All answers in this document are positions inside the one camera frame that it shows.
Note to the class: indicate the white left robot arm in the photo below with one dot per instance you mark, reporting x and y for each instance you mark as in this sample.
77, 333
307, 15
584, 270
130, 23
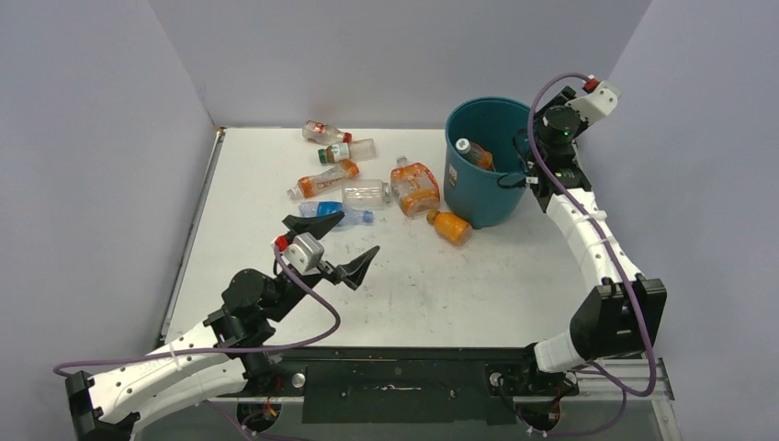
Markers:
227, 352

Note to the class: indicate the red cap clear bottle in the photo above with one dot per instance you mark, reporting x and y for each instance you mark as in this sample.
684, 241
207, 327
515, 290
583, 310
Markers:
324, 134

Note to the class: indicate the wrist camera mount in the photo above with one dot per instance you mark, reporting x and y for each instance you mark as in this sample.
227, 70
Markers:
598, 102
303, 251

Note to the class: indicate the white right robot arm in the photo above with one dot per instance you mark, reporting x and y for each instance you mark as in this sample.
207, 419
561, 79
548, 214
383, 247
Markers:
620, 316

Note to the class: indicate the slim orange label bottle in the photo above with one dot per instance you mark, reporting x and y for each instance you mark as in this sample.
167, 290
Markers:
312, 185

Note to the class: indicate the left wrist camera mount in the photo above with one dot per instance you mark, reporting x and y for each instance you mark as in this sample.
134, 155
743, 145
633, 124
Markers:
303, 251

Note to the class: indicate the crushed orange label bottle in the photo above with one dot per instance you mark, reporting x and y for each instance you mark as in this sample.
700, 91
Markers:
414, 188

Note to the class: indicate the green cap coffee bottle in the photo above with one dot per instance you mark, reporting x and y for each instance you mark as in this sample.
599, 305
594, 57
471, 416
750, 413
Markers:
357, 151

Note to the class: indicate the blue label crushed bottle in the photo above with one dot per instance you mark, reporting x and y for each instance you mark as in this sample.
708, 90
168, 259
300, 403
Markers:
352, 217

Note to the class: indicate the large orange label bottle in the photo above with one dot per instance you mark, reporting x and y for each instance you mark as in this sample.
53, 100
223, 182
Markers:
474, 154

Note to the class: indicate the clear plastic jar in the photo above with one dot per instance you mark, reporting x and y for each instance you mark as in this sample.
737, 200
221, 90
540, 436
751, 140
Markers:
366, 194

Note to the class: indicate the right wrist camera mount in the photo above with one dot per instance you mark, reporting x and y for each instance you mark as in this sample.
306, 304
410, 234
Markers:
598, 102

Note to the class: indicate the black base frame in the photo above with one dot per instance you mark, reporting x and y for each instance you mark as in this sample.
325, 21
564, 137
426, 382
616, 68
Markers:
399, 385

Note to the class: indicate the orange juice bottle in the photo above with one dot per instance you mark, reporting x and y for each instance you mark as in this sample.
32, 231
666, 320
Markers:
449, 226

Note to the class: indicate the teal plastic bin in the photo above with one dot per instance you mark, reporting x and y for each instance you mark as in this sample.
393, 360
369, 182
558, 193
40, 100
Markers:
480, 197

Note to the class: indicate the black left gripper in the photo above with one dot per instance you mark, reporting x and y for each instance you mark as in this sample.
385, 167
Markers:
349, 273

